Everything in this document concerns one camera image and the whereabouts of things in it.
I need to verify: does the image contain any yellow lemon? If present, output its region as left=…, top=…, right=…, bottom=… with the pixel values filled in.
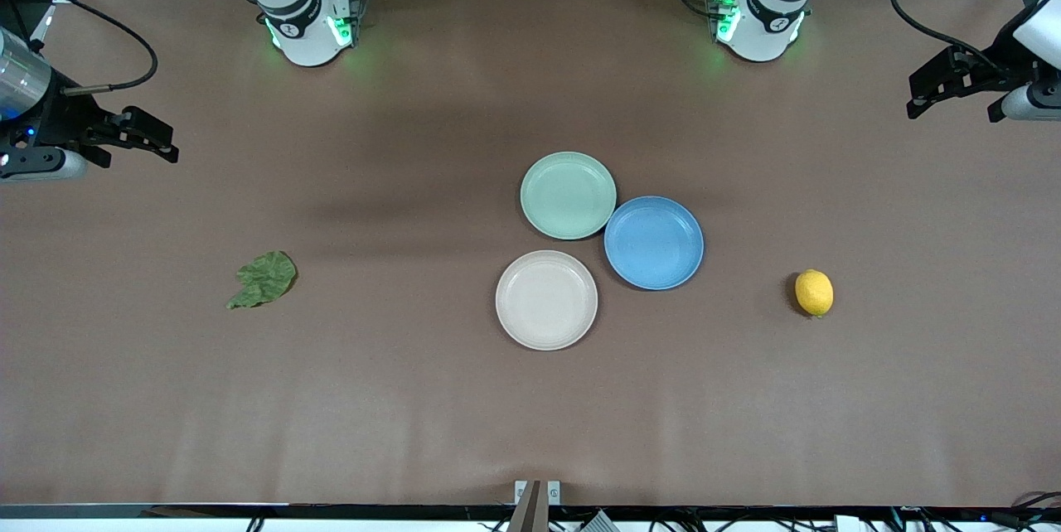
left=794, top=268, right=835, bottom=318

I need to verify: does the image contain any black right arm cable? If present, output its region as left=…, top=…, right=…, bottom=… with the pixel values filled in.
left=0, top=0, right=159, bottom=95

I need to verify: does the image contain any beige plate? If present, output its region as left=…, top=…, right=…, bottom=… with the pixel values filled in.
left=495, top=249, right=599, bottom=351

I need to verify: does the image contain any metal table edge bracket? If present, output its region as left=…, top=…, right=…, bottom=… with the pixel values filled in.
left=507, top=479, right=563, bottom=532

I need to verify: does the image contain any light green plate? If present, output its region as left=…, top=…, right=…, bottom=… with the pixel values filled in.
left=520, top=151, right=618, bottom=241

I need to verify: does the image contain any green lettuce leaf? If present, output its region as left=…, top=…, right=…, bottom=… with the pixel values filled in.
left=225, top=250, right=298, bottom=311

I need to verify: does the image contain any blue plate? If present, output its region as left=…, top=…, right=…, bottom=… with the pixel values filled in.
left=603, top=196, right=705, bottom=292

